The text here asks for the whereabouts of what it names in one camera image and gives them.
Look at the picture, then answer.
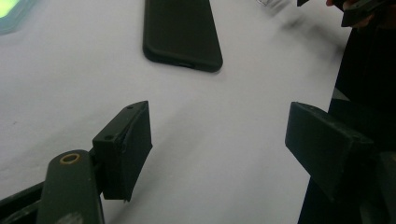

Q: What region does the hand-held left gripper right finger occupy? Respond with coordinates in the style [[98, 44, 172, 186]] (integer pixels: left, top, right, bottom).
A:
[[284, 101, 375, 203]]

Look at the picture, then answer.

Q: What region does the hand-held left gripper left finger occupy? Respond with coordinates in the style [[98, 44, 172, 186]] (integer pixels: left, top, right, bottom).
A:
[[92, 100, 154, 203]]

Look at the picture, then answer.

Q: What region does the black phone case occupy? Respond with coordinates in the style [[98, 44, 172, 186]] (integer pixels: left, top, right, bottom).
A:
[[142, 0, 224, 74]]

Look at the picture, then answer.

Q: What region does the white table board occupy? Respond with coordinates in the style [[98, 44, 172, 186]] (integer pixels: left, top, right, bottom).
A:
[[0, 0, 354, 224]]

